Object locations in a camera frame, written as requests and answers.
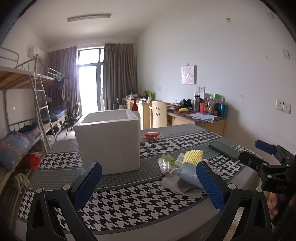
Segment yellow foam fruit net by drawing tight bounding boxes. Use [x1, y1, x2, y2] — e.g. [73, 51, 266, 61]
[182, 150, 203, 166]

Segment blue surgical mask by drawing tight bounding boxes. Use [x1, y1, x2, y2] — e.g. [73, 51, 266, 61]
[177, 162, 203, 190]

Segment white foam sheet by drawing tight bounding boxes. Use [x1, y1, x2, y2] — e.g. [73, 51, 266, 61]
[161, 176, 202, 198]

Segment grey sock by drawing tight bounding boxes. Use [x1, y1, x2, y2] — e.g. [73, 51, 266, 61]
[177, 178, 197, 193]

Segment person's right hand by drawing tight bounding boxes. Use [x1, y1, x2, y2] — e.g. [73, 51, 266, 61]
[267, 192, 278, 220]

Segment wooden desk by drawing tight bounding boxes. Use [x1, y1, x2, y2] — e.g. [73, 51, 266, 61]
[121, 97, 226, 137]

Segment teal bottle on desk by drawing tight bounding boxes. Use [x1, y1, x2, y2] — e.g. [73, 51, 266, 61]
[220, 104, 228, 118]

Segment papers on desk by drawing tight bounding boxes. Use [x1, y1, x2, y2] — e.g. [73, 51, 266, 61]
[189, 113, 215, 123]

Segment red plastic bag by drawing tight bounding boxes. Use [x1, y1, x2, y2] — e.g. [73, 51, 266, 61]
[19, 153, 40, 169]

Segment blue plaid bedding bundle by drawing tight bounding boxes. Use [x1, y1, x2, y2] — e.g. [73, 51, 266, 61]
[0, 125, 40, 172]

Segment houndstooth table cloth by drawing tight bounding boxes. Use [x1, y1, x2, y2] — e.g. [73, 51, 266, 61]
[18, 131, 245, 233]

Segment yellow object on desk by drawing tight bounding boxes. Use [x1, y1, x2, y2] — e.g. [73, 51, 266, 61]
[179, 108, 188, 113]

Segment metal bunk bed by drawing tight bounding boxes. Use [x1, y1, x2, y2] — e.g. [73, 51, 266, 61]
[0, 47, 70, 176]

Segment wooden smiley chair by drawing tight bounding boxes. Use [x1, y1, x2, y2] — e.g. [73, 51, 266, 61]
[151, 100, 168, 128]

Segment red snack packet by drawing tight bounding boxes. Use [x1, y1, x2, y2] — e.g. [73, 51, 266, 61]
[141, 132, 162, 140]

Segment white styrofoam box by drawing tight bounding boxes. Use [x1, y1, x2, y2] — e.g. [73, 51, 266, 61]
[74, 109, 140, 175]

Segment black folding chair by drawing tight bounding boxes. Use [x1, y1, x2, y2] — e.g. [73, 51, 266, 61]
[65, 102, 80, 136]

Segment white red spray bottle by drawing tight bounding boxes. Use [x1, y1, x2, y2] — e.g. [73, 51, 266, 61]
[132, 98, 140, 118]

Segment right brown curtain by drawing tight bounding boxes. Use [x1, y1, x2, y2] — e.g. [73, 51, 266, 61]
[102, 43, 137, 110]

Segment brown curtain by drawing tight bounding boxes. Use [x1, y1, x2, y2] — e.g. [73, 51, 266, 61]
[45, 46, 78, 116]
[102, 43, 137, 110]

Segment left brown curtain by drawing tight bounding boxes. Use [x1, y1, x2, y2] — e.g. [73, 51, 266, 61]
[45, 46, 78, 116]

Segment white air conditioner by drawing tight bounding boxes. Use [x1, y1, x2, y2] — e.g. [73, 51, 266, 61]
[29, 46, 46, 60]

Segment glass balcony door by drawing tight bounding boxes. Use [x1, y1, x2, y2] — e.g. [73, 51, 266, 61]
[76, 47, 105, 116]

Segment cartoon wall picture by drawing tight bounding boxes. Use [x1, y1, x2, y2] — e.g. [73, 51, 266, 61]
[181, 65, 197, 85]

